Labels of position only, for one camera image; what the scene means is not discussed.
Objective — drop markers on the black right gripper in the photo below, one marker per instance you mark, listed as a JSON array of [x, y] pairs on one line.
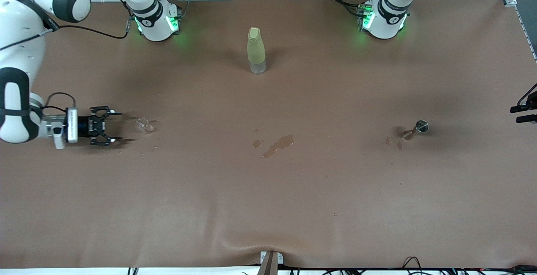
[[84, 126]]

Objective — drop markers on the small clear glass cup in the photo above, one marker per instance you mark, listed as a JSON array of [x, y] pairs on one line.
[[145, 126]]

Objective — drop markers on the metal jigger measuring cup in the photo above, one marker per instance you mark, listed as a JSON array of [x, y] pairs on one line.
[[421, 126]]

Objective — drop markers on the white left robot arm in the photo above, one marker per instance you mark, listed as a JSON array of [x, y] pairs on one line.
[[384, 25]]

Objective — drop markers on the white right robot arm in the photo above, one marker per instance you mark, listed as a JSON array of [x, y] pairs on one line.
[[21, 57]]

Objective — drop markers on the small spilled liquid spot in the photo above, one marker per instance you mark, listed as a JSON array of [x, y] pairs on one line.
[[256, 144]]

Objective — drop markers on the yellow-green frosted bottle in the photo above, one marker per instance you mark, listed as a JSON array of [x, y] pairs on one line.
[[256, 50]]

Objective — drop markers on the spilled liquid puddle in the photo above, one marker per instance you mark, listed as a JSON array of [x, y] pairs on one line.
[[282, 143]]

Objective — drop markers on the large table cover mat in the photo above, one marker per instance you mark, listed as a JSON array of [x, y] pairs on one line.
[[268, 216]]

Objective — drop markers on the metal table edge bracket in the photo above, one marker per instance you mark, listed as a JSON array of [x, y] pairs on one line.
[[270, 264]]

